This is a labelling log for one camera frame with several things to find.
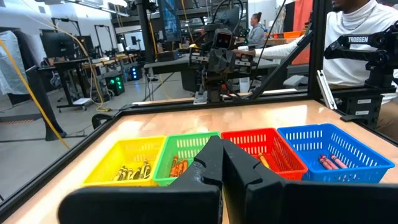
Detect black desk with monitors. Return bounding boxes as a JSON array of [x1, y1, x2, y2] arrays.
[[37, 30, 96, 112]]

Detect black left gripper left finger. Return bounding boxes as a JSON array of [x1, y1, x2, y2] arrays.
[[57, 135, 224, 224]]

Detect green plastic basket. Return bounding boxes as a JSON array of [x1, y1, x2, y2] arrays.
[[152, 131, 222, 187]]

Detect yellow hanging cable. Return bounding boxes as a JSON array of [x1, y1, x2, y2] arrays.
[[0, 39, 71, 150]]

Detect person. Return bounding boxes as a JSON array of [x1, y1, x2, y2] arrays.
[[253, 0, 398, 141], [245, 11, 266, 49]]

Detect computer tower blue lights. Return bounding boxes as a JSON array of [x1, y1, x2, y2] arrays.
[[128, 63, 143, 81]]

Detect blue plastic basket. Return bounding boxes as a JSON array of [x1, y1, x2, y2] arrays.
[[277, 123, 396, 184]]

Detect crayons inside basket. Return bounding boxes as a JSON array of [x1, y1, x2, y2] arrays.
[[221, 127, 309, 181]]

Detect yellow crayon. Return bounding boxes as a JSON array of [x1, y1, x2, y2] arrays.
[[257, 152, 272, 170]]

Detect computer tower green lights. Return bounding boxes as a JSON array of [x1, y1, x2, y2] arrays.
[[104, 74, 126, 96]]

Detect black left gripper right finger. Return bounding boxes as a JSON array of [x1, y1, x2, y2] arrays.
[[221, 139, 398, 224]]

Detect pink crayon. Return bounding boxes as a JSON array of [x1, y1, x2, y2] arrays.
[[318, 156, 333, 171], [321, 154, 340, 170], [329, 153, 349, 170]]

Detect yellow plastic basket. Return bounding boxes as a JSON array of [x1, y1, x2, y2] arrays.
[[81, 135, 167, 188]]

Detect orange partition panel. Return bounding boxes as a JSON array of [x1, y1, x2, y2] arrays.
[[291, 0, 314, 65]]

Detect person's hand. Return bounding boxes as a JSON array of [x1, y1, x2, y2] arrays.
[[233, 45, 259, 58]]

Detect grey cloth cover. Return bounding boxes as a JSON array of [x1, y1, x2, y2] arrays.
[[0, 30, 32, 96]]

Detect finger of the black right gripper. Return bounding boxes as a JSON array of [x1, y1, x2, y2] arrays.
[[221, 48, 238, 74], [207, 48, 223, 74]]

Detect black pillar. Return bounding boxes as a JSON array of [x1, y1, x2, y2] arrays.
[[136, 0, 157, 63]]

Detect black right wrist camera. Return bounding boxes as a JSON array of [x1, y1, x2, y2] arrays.
[[213, 28, 234, 50]]

